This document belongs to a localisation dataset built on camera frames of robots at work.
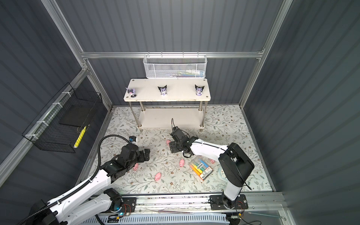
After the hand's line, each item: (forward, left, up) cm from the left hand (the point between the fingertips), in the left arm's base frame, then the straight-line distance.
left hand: (143, 150), depth 83 cm
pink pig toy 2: (-5, -23, -9) cm, 25 cm away
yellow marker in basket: (0, +28, +17) cm, 32 cm away
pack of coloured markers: (-9, -34, -9) cm, 37 cm away
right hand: (+5, -20, -4) cm, 21 cm away
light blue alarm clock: (-14, -46, -7) cm, 48 cm away
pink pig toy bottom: (-12, -8, -10) cm, 18 cm away
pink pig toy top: (+11, -14, -10) cm, 20 cm away
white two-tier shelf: (+51, -11, -10) cm, 53 cm away
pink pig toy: (-6, -42, -8) cm, 43 cm away
